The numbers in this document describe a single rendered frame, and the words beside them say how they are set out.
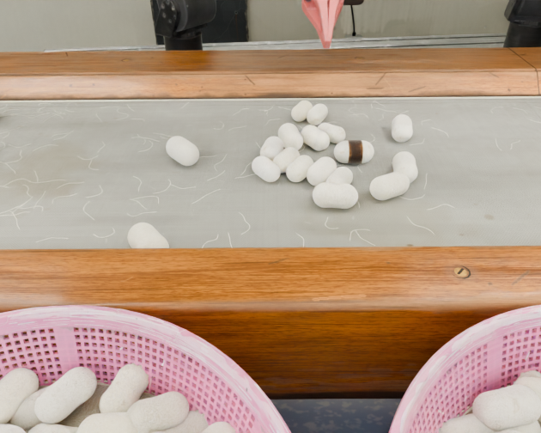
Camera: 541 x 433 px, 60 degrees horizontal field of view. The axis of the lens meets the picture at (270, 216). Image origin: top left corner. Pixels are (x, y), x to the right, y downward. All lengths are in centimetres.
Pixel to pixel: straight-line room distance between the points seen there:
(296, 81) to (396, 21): 204
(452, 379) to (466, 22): 255
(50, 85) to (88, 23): 192
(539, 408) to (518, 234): 15
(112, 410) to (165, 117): 36
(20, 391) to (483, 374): 25
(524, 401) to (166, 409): 18
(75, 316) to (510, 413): 23
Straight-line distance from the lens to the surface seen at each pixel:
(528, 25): 97
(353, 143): 44
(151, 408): 26
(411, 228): 38
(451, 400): 28
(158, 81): 61
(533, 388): 30
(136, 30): 252
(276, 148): 44
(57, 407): 28
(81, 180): 45
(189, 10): 78
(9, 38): 269
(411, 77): 62
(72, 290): 30
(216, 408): 26
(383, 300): 28
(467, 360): 28
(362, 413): 34
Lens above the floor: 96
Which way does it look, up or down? 37 degrees down
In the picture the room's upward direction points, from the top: 1 degrees counter-clockwise
